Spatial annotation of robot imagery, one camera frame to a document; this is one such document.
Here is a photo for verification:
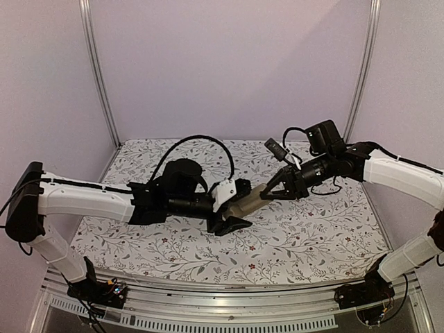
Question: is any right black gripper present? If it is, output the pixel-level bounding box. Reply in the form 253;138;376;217
259;152;334;200

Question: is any beige remote control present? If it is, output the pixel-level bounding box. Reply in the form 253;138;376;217
223;183;271;220

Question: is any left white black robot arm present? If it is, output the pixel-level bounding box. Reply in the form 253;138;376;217
2;159;252;301

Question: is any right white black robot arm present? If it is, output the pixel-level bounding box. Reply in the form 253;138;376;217
260;120;443;302

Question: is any floral patterned table mat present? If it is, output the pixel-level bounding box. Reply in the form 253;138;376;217
71;139;389;284

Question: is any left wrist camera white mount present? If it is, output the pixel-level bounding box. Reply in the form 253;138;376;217
210;179;237;213

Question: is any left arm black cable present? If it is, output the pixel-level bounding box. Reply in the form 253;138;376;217
148;135;236;185

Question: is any front aluminium rail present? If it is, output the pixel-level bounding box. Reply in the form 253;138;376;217
28;268;436;332

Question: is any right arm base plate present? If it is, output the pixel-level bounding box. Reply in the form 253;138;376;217
334;282;395;309

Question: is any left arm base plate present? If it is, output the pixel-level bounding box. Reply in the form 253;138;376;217
67;278;128;309

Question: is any right aluminium frame post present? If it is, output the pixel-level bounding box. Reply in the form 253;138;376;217
343;0;382;143

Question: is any aluminium frame post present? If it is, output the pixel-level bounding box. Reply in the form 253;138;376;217
343;0;382;143
78;0;121;149

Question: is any left aluminium frame post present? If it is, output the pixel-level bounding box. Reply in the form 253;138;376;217
78;0;121;149

